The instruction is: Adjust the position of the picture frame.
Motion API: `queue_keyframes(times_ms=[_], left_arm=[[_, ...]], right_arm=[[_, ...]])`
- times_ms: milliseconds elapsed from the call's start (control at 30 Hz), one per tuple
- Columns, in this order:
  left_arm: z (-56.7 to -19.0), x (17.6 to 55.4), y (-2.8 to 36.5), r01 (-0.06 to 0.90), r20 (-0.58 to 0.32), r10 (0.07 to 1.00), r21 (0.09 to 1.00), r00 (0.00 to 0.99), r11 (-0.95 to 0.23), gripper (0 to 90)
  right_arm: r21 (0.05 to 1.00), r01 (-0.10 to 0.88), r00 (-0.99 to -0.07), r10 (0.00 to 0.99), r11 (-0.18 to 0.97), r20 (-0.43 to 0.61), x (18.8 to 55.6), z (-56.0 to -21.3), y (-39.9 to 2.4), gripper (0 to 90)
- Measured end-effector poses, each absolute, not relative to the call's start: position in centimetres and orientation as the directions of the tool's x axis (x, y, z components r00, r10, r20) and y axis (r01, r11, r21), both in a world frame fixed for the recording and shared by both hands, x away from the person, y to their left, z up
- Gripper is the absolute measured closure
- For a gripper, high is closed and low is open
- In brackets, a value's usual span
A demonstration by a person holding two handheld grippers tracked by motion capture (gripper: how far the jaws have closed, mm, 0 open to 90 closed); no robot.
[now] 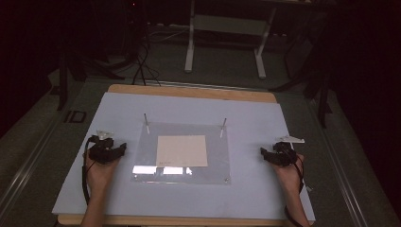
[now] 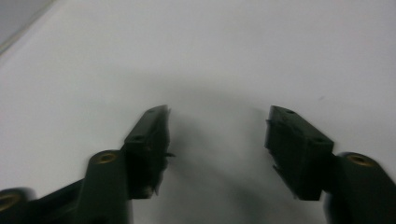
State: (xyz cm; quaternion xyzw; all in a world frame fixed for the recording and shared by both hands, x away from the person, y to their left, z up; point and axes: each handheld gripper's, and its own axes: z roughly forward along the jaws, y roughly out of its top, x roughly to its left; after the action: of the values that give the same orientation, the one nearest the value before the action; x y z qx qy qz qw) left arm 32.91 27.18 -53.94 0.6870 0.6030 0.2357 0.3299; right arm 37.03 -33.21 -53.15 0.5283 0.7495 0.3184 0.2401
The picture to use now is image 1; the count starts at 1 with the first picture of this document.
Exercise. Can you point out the metal floor rail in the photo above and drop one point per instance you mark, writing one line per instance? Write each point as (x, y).
(25, 176)
(342, 176)

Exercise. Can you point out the small white tag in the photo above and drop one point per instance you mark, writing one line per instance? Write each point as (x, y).
(309, 188)

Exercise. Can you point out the black rectangular floor bracket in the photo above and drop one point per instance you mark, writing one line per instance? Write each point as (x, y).
(75, 116)

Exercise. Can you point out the white metal desk frame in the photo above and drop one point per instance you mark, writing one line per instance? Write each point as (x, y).
(227, 25)

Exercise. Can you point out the person's right hand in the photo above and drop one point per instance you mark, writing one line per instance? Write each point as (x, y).
(291, 178)

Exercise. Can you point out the metal frame leg pin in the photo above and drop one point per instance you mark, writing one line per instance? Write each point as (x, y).
(146, 123)
(223, 127)

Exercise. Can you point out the person's left hand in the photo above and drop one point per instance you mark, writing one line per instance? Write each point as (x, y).
(100, 176)

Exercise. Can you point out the clear acrylic photo frame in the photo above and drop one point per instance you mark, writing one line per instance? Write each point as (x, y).
(217, 170)

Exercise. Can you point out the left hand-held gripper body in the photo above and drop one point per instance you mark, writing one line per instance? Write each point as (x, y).
(101, 153)

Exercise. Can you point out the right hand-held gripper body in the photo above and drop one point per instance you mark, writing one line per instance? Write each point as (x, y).
(285, 156)

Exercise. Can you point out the white board mat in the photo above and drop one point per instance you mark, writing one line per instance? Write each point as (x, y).
(246, 198)

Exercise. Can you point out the dark metal stand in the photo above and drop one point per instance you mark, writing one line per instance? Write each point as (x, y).
(317, 85)
(67, 72)

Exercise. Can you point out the wooden table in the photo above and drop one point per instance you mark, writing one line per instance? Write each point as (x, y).
(192, 92)

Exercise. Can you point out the paper photo print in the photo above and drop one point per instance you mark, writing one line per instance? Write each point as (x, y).
(182, 151)

